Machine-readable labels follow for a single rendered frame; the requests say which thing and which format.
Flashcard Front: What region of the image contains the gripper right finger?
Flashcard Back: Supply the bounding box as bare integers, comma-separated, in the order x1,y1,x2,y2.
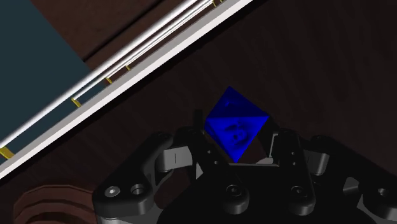
257,117,397,222

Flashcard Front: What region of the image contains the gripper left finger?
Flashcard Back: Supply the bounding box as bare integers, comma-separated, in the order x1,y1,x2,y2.
92,109,251,224

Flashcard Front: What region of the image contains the blue cube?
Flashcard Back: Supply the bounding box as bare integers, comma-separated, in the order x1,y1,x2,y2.
204,85,270,164

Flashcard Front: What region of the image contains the dark brown round object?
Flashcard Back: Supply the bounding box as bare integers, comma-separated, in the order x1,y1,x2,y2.
12,184,101,224

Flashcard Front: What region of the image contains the white rail with gold brackets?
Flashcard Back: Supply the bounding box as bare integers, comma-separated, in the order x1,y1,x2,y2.
0,0,254,181

